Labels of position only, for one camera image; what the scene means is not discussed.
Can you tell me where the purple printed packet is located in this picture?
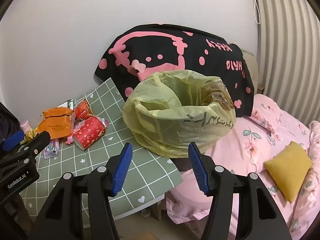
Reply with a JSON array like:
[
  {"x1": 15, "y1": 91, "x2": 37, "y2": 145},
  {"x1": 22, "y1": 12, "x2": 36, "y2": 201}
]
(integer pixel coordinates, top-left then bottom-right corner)
[{"x1": 44, "y1": 140, "x2": 60, "y2": 158}]

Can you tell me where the green checked tablecloth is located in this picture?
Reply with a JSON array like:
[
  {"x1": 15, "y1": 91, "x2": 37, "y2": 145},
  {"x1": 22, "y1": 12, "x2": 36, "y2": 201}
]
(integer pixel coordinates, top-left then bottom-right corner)
[{"x1": 19, "y1": 77, "x2": 183, "y2": 218}]

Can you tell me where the red patterned paper cup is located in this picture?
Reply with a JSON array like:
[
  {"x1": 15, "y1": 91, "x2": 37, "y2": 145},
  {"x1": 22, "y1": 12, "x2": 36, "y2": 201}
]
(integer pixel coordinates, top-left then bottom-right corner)
[{"x1": 72, "y1": 116, "x2": 107, "y2": 151}]

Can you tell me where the yellow-green plastic trash bag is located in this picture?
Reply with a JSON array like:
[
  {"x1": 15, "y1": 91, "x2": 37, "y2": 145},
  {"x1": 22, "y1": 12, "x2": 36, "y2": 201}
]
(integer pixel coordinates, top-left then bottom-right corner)
[{"x1": 122, "y1": 70, "x2": 237, "y2": 158}]

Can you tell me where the pink printed packet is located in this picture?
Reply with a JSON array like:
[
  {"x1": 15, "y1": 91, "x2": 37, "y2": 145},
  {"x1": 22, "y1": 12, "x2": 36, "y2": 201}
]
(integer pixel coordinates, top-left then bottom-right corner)
[{"x1": 96, "y1": 116, "x2": 109, "y2": 128}]

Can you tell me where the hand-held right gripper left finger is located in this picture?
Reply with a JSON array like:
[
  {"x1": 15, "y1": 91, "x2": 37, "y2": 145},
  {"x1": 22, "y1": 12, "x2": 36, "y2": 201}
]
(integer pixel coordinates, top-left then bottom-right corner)
[{"x1": 29, "y1": 142, "x2": 133, "y2": 240}]

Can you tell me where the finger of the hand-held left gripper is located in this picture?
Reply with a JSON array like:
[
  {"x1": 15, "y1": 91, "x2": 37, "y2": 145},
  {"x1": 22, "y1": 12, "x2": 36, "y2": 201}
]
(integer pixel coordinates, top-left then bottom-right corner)
[
  {"x1": 0, "y1": 131, "x2": 51, "y2": 167},
  {"x1": 0, "y1": 129, "x2": 24, "y2": 153}
]

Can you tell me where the white cable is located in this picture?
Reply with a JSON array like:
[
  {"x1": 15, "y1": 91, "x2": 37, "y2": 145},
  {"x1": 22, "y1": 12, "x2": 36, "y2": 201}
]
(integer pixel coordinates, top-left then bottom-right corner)
[{"x1": 252, "y1": 0, "x2": 262, "y2": 25}]

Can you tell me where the beige pleated curtain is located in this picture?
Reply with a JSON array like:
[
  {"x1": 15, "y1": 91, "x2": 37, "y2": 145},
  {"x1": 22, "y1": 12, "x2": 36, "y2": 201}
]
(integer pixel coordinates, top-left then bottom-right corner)
[{"x1": 257, "y1": 0, "x2": 320, "y2": 128}]

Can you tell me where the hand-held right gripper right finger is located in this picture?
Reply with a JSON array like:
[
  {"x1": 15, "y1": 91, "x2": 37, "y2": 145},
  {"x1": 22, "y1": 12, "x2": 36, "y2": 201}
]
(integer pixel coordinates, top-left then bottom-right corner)
[{"x1": 188, "y1": 142, "x2": 293, "y2": 240}]

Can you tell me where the gold foil wrapper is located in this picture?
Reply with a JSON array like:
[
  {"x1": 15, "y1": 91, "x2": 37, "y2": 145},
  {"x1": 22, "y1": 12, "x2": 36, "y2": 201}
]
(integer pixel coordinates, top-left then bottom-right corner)
[{"x1": 24, "y1": 127, "x2": 40, "y2": 142}]

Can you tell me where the orange snack packet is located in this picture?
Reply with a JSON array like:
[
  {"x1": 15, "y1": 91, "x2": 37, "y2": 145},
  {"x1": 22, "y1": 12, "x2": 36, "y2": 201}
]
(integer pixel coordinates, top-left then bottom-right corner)
[
  {"x1": 37, "y1": 117, "x2": 75, "y2": 139},
  {"x1": 41, "y1": 107, "x2": 75, "y2": 122}
]

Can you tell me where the pink floral bed sheet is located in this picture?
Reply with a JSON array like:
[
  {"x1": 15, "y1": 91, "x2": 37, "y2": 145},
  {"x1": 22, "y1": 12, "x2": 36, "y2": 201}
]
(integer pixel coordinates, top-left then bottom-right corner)
[{"x1": 166, "y1": 94, "x2": 320, "y2": 240}]

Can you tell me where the dark cloth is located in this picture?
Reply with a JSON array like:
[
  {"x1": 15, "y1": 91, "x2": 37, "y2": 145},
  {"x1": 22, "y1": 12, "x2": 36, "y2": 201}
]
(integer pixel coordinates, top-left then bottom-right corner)
[{"x1": 0, "y1": 102, "x2": 20, "y2": 145}]

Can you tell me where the green white packet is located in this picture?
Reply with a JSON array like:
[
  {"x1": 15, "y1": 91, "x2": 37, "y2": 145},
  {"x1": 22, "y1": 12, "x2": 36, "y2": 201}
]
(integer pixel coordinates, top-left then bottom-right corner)
[{"x1": 58, "y1": 99, "x2": 74, "y2": 110}]

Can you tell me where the red crumpled wrapper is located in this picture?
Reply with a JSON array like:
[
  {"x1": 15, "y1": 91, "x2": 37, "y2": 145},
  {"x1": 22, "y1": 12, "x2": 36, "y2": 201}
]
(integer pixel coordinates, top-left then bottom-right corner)
[{"x1": 74, "y1": 99, "x2": 93, "y2": 119}]

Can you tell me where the beige bed headboard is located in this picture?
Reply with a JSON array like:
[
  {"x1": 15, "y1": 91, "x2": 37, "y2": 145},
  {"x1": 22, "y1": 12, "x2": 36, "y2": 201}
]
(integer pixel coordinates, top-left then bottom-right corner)
[{"x1": 241, "y1": 50, "x2": 259, "y2": 95}]

